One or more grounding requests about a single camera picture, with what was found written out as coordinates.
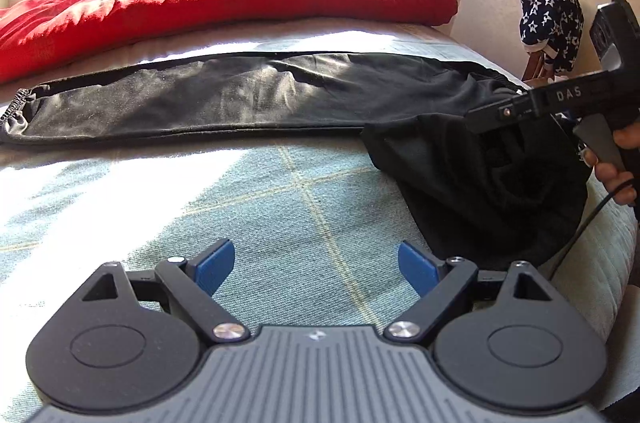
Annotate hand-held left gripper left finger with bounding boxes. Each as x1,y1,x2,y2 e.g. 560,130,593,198
82,239,250,344

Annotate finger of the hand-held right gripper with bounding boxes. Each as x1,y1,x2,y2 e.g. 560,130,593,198
465,90,538,134

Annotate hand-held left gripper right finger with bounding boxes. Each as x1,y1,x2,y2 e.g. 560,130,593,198
386,241,552,346

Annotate black pants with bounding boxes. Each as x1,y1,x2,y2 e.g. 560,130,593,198
0,50,592,275

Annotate person's right hand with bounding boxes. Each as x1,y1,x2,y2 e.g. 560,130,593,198
585,119,640,206

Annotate wooden chair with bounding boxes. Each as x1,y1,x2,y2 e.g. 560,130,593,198
522,50,557,85

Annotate dark star-print garment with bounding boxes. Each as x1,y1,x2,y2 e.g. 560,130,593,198
519,0,585,74

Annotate red quilt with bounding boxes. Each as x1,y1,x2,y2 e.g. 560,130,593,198
0,0,458,84

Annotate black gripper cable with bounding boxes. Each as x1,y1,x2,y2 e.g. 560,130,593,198
549,186,638,281

